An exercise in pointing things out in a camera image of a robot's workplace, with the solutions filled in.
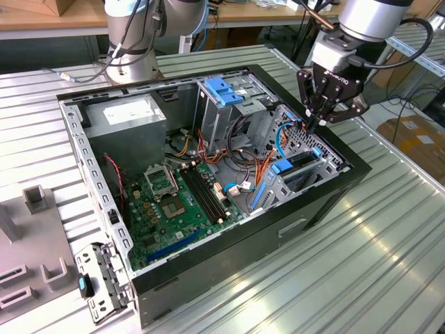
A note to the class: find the blue expansion slot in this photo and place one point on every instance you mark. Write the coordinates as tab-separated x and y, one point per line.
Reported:
174	246

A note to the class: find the hard disk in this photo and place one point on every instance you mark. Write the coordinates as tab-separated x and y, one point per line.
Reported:
281	167

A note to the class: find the blue plastic drive latch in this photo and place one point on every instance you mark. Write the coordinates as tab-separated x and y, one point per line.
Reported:
219	88

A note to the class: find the grey parts rack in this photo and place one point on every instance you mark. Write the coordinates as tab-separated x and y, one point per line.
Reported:
31	236

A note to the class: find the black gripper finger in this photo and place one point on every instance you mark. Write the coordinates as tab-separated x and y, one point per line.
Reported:
311	90
354	109

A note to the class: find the perforated metal disk bay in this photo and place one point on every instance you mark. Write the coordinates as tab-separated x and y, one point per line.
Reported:
327	167

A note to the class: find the green motherboard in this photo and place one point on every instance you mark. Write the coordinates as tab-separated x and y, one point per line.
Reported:
180	233

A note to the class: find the metal slat shelf table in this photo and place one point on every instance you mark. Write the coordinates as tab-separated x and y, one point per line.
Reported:
427	55

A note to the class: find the large brown cardboard box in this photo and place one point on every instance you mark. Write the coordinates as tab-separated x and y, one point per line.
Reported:
413	139

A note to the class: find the black open PC case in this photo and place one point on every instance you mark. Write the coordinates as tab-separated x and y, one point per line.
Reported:
243	250

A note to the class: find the metal card retention bracket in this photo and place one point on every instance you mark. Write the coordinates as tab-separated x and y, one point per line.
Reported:
104	278

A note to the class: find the grey metal drive cage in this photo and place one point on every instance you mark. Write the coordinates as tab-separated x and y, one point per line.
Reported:
215	118

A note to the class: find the black RAM slot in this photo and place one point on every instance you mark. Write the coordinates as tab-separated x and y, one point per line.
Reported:
201	195
212	192
196	197
206	194

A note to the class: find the long wooden desk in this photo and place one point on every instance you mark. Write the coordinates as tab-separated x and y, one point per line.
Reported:
24	21

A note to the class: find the CPU socket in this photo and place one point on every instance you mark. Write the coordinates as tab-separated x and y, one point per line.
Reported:
174	208

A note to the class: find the grey power supply unit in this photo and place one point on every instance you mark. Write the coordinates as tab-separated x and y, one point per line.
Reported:
128	139

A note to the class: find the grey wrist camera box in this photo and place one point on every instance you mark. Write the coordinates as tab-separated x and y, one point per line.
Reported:
330	57

